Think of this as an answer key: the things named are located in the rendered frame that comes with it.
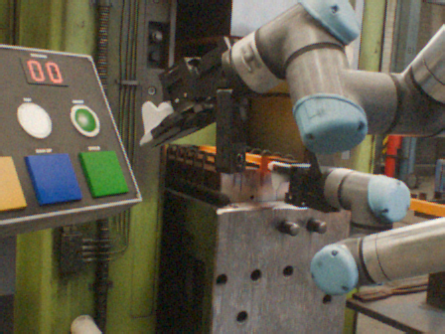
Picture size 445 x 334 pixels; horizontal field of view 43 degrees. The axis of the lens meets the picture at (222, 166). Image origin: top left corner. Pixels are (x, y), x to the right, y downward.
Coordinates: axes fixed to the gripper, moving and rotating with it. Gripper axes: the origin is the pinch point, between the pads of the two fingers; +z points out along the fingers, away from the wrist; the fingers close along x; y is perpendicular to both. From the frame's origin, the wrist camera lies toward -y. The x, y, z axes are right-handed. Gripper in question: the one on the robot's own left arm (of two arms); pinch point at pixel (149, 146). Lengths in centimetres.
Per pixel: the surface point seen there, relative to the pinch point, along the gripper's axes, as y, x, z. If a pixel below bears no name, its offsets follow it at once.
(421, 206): -24, -71, -13
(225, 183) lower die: -4.1, -36.6, 13.7
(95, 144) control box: 5.2, -0.6, 11.1
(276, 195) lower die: -10, -49, 10
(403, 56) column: 195, -870, 156
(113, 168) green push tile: 0.5, -1.9, 10.3
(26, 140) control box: 6.3, 12.5, 11.1
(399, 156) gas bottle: 41, -761, 195
